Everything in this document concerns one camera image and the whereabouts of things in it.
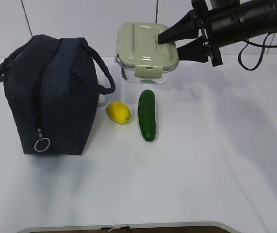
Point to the glass container green lid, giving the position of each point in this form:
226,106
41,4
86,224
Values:
141,58

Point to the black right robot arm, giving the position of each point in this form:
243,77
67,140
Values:
228,22

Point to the yellow lemon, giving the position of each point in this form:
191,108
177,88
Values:
118,112

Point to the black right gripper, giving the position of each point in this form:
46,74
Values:
201,48

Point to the navy blue lunch bag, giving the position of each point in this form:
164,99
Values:
53,87

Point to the green cucumber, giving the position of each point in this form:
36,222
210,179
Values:
147,115

